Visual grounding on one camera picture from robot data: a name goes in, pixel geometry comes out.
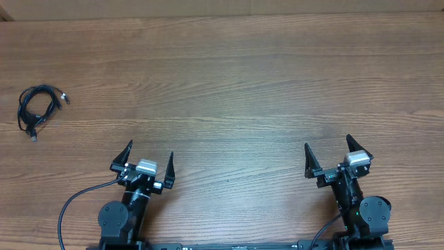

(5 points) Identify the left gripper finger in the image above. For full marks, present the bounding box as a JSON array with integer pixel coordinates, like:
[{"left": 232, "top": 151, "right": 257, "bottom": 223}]
[
  {"left": 110, "top": 140, "right": 133, "bottom": 172},
  {"left": 164, "top": 152, "right": 176, "bottom": 189}
]

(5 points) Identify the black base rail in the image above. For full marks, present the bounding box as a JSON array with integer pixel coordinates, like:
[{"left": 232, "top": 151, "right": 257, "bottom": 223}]
[{"left": 147, "top": 240, "right": 395, "bottom": 250}]

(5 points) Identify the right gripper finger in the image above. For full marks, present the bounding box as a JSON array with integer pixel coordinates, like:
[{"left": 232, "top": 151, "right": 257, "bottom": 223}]
[
  {"left": 346, "top": 134, "right": 374, "bottom": 160},
  {"left": 305, "top": 143, "right": 323, "bottom": 178}
]

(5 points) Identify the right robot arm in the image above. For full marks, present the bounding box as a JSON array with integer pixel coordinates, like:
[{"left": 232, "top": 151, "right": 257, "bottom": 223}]
[{"left": 298, "top": 134, "right": 395, "bottom": 250}]

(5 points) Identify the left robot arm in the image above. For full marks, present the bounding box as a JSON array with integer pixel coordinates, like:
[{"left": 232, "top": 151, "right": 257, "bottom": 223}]
[{"left": 98, "top": 142, "right": 176, "bottom": 249}]

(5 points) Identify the black USB cable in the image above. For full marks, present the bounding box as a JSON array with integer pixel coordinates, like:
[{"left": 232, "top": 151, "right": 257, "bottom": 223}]
[{"left": 17, "top": 84, "right": 70, "bottom": 142}]

